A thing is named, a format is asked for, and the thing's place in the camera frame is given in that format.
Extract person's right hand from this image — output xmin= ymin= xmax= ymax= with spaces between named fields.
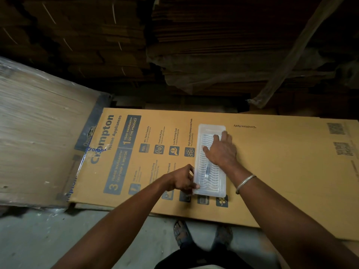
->
xmin=202 ymin=131 xmax=239 ymax=169

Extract person's black trousers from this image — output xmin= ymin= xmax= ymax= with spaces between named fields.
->
xmin=154 ymin=243 xmax=254 ymax=269

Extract person's left hand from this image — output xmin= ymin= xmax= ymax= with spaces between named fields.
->
xmin=165 ymin=164 xmax=201 ymax=195

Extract silver metal bracelet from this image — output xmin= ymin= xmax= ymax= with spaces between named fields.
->
xmin=235 ymin=174 xmax=257 ymax=195

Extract person's left sandal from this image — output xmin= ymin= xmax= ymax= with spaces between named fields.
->
xmin=173 ymin=220 xmax=193 ymax=248

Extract clear plastic tray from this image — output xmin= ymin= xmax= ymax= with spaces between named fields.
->
xmin=193 ymin=124 xmax=227 ymax=198

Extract plastic-wrapped stack of cardboard sheets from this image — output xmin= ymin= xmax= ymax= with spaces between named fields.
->
xmin=0 ymin=56 xmax=113 ymax=208

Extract stack of plastic-covered cardboard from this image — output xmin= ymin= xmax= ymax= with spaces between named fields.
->
xmin=146 ymin=0 xmax=359 ymax=96

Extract hanging clear plastic strip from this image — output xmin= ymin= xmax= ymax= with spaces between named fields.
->
xmin=247 ymin=0 xmax=348 ymax=109

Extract dark stack of strapped cardboard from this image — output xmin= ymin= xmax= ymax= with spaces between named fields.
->
xmin=0 ymin=0 xmax=153 ymax=81

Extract person's right sandal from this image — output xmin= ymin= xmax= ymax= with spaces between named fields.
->
xmin=213 ymin=225 xmax=234 ymax=248

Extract flat printed cardboard box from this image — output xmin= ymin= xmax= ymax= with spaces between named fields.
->
xmin=68 ymin=107 xmax=359 ymax=241

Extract person's sandal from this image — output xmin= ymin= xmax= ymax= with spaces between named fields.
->
xmin=213 ymin=225 xmax=234 ymax=248
xmin=173 ymin=220 xmax=193 ymax=248

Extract person's left forearm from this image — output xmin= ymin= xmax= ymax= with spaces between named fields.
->
xmin=51 ymin=174 xmax=170 ymax=269

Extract person's right forearm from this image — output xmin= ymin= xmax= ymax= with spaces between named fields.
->
xmin=224 ymin=162 xmax=359 ymax=269

